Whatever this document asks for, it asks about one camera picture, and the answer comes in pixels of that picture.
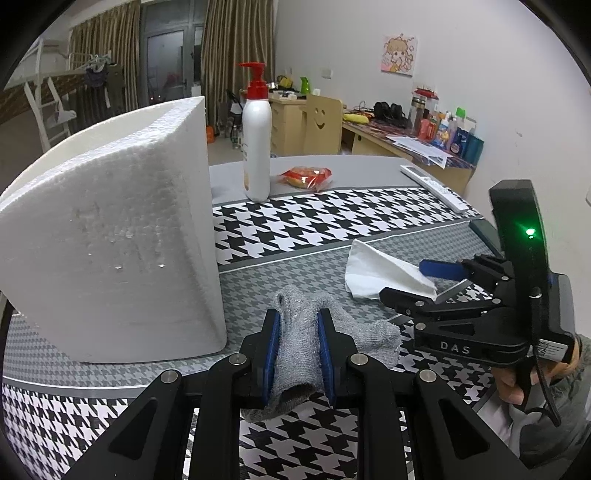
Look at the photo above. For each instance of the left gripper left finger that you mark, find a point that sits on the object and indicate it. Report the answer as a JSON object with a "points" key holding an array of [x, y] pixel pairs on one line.
{"points": [[187, 426]]}

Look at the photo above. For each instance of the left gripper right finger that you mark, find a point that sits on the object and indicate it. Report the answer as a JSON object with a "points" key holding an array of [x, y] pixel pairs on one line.
{"points": [[409, 424]]}

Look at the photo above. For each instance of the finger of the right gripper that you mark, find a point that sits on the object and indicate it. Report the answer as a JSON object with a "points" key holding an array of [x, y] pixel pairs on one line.
{"points": [[456, 271], [417, 306]]}

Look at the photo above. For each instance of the white tissue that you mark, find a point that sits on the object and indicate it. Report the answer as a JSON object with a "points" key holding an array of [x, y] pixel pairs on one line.
{"points": [[369, 271]]}

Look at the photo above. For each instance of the grey sock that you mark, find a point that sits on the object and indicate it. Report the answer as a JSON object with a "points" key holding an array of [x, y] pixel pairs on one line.
{"points": [[298, 371]]}

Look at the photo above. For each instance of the white remote control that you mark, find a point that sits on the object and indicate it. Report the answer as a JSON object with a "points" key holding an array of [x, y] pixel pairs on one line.
{"points": [[439, 190]]}

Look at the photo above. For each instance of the houndstooth table mat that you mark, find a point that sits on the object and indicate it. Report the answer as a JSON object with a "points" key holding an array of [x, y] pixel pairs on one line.
{"points": [[55, 408]]}

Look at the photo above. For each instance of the papers on desk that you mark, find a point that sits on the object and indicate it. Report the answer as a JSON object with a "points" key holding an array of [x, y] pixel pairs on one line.
{"points": [[430, 152]]}

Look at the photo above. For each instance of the toiletry bottles group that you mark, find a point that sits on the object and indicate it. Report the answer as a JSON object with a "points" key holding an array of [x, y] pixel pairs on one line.
{"points": [[454, 132]]}

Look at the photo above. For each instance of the red snack packet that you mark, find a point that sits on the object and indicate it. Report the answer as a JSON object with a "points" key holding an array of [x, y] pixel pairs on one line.
{"points": [[307, 178]]}

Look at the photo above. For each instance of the wooden desk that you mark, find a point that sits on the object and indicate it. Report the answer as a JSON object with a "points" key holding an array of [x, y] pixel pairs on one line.
{"points": [[287, 139]]}

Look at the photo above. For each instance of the black headphones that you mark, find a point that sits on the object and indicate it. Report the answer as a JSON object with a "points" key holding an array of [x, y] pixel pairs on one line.
{"points": [[392, 114]]}

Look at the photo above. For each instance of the yellow banana toy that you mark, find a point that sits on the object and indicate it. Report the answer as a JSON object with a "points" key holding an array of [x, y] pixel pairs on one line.
{"points": [[356, 118]]}

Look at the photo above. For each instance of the wooden smiley chair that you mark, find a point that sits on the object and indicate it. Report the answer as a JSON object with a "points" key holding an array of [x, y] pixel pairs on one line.
{"points": [[323, 126]]}

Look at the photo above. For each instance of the white styrofoam box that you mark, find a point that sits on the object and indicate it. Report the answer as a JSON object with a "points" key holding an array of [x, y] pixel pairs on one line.
{"points": [[107, 240]]}

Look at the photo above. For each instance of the white red pump bottle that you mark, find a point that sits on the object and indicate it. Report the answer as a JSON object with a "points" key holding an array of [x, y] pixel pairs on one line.
{"points": [[257, 119]]}

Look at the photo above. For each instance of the orange floor container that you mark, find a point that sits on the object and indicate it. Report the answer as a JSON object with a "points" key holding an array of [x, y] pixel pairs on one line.
{"points": [[210, 134]]}

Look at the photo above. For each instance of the right brown curtain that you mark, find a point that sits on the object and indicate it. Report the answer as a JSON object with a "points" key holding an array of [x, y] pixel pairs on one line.
{"points": [[235, 31]]}

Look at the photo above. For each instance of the glass balcony door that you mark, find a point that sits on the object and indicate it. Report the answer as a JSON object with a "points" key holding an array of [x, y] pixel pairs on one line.
{"points": [[170, 49]]}

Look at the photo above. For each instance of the metal bunk bed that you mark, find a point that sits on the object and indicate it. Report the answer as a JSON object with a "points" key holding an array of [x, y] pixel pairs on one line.
{"points": [[65, 92]]}

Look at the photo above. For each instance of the cartoon girl wall picture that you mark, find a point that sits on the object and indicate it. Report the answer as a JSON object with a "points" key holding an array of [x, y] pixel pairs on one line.
{"points": [[399, 54]]}

